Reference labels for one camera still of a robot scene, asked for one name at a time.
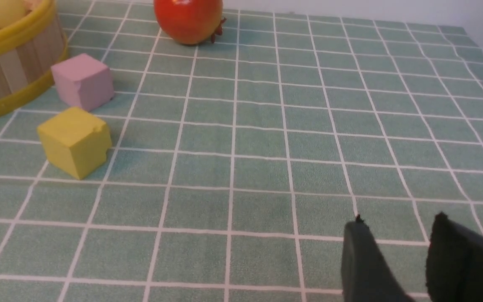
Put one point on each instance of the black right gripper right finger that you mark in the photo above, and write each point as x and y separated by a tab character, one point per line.
454	265

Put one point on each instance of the green checkered tablecloth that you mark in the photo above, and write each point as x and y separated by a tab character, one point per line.
236	164

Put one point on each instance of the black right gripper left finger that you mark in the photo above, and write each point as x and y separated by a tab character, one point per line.
365	275

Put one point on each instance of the pink foam cube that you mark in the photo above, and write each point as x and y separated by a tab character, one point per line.
83	81

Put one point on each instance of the yellow bamboo steamer tray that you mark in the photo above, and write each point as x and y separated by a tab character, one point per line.
28	50

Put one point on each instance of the yellow foam cube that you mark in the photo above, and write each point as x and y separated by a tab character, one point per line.
75	141

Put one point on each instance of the red pomegranate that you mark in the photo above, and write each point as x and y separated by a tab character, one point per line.
190	22

